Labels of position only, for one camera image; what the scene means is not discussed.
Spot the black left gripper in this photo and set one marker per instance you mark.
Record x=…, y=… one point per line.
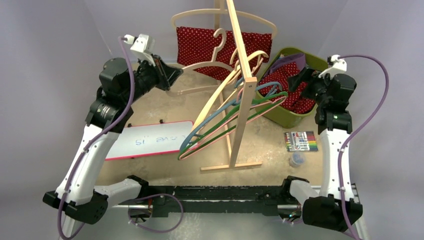
x=166, y=74

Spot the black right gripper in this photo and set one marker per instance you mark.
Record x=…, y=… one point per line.
x=311, y=81

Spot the green plastic hanger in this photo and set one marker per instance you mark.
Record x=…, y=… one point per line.
x=195, y=141

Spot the purple garment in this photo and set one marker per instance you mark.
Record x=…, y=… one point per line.
x=299, y=59

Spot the wooden hanger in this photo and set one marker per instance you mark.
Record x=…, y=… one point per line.
x=233, y=75
x=217, y=11
x=212, y=63

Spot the red polka dot garment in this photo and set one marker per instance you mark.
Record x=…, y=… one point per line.
x=195, y=45
x=294, y=101

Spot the grey-blue plastic hanger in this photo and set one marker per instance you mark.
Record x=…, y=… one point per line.
x=239, y=90

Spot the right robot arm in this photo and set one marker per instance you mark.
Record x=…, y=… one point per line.
x=333, y=207

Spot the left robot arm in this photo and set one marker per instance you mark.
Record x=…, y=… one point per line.
x=77, y=196

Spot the green plastic basket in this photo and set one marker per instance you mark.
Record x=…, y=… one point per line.
x=288, y=119

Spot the marker pen box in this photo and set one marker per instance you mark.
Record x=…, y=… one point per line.
x=300, y=141

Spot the wooden clothes rack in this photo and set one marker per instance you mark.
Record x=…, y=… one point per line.
x=249, y=89

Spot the red-edged whiteboard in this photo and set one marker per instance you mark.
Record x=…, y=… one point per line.
x=149, y=140

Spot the small clear plastic cup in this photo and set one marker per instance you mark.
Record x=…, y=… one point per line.
x=297, y=159

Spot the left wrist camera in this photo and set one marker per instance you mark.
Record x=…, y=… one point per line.
x=141, y=46

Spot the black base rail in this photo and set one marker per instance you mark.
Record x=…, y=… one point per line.
x=267, y=200

